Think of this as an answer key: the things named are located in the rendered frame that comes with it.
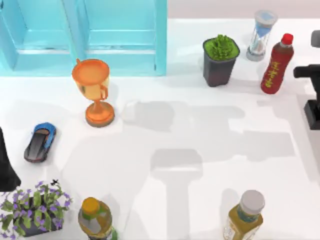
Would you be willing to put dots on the green plant in dark pot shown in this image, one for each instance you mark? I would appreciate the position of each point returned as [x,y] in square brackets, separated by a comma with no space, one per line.
[218,67]

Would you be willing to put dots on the orange trophy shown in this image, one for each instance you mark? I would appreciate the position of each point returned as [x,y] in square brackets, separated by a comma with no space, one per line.
[90,75]

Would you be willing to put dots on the blue and black toy car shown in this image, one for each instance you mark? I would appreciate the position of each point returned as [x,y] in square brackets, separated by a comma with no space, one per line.
[40,145]

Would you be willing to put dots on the purple flower plant pot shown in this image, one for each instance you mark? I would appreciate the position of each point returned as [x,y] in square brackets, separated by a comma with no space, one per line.
[32,212]

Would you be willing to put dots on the red bottle with red cap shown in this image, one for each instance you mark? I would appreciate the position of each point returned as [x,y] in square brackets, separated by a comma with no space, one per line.
[276,67]

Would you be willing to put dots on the yellow bottle with grey cap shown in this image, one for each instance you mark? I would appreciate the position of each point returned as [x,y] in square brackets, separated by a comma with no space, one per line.
[246,217]

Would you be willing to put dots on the light blue rack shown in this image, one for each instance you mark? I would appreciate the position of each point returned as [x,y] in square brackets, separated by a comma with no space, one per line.
[120,37]

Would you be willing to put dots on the yellow bottle with orange cap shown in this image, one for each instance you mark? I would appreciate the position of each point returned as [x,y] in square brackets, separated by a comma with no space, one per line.
[93,220]

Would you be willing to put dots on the grey and blue hourglass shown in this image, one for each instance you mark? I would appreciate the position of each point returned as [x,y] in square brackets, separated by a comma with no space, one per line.
[260,37]

